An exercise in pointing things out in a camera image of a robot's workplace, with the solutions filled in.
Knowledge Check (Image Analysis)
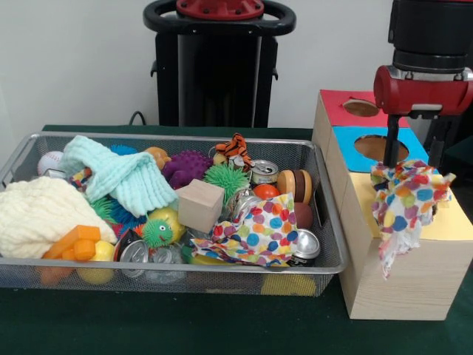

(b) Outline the mint green cloth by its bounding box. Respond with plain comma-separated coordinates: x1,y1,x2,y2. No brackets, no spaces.
58,135,179,218

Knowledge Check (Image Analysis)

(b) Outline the toy hamburger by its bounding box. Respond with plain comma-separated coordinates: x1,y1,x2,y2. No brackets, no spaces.
276,169,313,205

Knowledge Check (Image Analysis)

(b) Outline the wooden box with three holes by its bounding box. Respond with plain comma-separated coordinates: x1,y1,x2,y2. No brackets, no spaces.
311,89,473,321

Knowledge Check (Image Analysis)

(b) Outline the cream knitted cloth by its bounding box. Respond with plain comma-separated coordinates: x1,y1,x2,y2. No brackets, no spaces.
0,176,118,260

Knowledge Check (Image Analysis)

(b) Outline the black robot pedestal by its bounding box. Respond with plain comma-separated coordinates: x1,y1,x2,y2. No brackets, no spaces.
143,0,296,129

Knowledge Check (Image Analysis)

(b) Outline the small polka dot napkin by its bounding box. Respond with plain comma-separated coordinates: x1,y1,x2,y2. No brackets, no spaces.
370,159,457,280

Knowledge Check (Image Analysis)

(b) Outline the large polka dot napkin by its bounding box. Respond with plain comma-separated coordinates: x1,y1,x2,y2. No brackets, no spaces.
190,192,300,268

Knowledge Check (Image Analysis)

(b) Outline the large dark green tablecloth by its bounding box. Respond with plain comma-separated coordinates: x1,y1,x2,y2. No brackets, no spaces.
0,124,473,355

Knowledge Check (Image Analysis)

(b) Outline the shallow clear mesh bin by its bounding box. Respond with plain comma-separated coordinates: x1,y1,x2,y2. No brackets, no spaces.
0,132,349,297

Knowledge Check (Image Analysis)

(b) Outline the purple spiky toy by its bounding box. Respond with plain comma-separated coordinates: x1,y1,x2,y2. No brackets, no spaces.
161,150,214,189

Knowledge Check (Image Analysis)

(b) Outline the green spiky ball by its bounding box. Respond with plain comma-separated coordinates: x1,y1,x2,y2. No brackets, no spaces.
203,163,252,196

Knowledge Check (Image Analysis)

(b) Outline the orange ball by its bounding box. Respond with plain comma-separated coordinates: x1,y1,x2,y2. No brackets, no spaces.
253,183,281,200

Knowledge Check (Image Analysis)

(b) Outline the plush tiger toy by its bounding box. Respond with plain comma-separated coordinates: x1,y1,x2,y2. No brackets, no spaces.
214,132,256,173

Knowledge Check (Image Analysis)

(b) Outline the white baseball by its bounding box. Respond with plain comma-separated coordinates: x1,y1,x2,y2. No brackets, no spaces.
37,150,66,177

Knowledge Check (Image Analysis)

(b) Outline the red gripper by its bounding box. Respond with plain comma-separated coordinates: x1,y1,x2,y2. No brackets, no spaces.
373,64,473,168

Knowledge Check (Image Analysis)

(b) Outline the plain wooden cube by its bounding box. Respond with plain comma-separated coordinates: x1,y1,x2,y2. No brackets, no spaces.
176,178,225,234

